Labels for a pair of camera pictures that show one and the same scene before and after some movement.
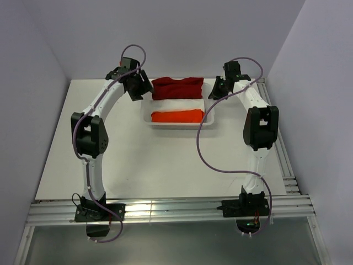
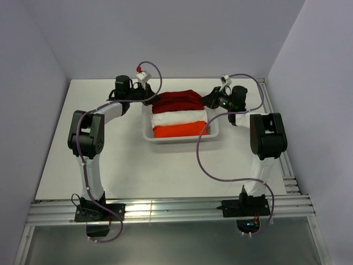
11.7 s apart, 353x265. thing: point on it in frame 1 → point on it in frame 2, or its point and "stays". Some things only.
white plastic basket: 145,114 → 210,131
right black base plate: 245,207 stays
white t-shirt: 181,105 → 164,118
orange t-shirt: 183,116 → 183,129
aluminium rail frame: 293,205 stays
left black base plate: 83,213 stays
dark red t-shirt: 169,88 → 175,101
